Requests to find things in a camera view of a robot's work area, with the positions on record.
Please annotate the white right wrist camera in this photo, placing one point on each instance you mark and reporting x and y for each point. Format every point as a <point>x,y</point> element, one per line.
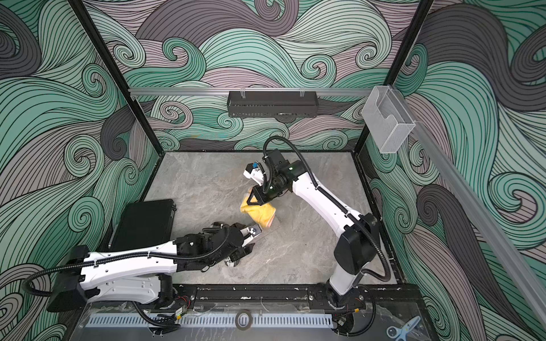
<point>254,171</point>

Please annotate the white perforated cable duct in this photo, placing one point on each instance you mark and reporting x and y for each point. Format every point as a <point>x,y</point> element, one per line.
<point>217,320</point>

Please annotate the black tape roll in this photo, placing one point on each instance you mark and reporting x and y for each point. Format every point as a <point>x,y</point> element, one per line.
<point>244,320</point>

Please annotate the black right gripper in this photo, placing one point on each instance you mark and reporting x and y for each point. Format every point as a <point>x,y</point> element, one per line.
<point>259,191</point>

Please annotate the aluminium rail right wall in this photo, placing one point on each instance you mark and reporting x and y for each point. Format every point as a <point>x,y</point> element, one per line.
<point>434,137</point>

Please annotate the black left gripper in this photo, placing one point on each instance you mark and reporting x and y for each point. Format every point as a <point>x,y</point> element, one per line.
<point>242,252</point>

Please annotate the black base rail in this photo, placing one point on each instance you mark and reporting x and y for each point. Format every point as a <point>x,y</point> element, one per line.
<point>312,296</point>

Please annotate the black corner frame post left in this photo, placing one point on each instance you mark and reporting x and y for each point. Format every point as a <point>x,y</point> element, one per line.
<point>101,47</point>

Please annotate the aluminium rail wall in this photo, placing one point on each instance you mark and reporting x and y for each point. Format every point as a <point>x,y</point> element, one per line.
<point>195,91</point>
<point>434,137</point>

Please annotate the aluminium rail back wall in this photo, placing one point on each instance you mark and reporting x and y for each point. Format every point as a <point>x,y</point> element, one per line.
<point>195,91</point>

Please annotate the blue scissors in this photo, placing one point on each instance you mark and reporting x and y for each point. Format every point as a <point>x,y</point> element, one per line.
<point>401,334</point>

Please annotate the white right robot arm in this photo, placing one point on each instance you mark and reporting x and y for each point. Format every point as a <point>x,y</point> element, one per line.
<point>358,241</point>

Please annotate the black flat box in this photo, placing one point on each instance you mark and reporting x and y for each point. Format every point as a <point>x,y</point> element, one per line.
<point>144,224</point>

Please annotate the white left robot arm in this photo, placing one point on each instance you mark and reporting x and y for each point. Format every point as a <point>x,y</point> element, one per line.
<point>145,275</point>

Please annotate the clear acrylic wall holder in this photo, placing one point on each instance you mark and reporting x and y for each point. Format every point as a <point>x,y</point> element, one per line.
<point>387,116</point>

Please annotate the yellow pink microfiber cloth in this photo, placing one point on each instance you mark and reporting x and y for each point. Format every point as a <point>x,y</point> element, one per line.
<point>263,215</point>

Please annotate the black wall tray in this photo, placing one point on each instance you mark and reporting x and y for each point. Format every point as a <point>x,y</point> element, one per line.
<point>272,104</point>

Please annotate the black corner frame post right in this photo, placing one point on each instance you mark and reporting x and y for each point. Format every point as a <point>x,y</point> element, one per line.
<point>408,41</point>

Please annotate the black corner frame post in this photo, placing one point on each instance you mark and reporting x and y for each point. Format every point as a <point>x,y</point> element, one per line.
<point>101,47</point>
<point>408,41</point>

